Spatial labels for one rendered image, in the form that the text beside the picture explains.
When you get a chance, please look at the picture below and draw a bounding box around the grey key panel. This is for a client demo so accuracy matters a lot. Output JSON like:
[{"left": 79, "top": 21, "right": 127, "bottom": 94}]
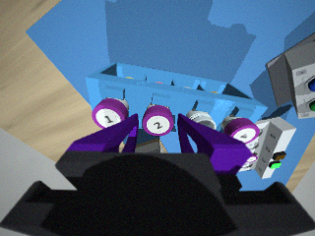
[{"left": 266, "top": 32, "right": 315, "bottom": 119}]

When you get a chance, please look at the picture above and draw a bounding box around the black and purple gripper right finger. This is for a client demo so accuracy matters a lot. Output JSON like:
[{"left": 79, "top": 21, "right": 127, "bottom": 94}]
[{"left": 177, "top": 113, "right": 252, "bottom": 175}]

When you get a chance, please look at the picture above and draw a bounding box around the white rectangular console with lamps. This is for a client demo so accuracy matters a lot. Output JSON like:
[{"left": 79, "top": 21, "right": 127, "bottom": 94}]
[{"left": 239, "top": 116, "right": 296, "bottom": 179}]

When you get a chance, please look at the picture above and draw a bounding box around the blue work mat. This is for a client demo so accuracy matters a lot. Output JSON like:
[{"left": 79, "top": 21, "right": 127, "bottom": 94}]
[{"left": 26, "top": 0, "right": 315, "bottom": 191}]

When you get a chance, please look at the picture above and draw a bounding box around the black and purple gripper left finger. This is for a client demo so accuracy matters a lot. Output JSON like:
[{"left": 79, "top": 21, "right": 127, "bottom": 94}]
[{"left": 66, "top": 113, "right": 139, "bottom": 152}]

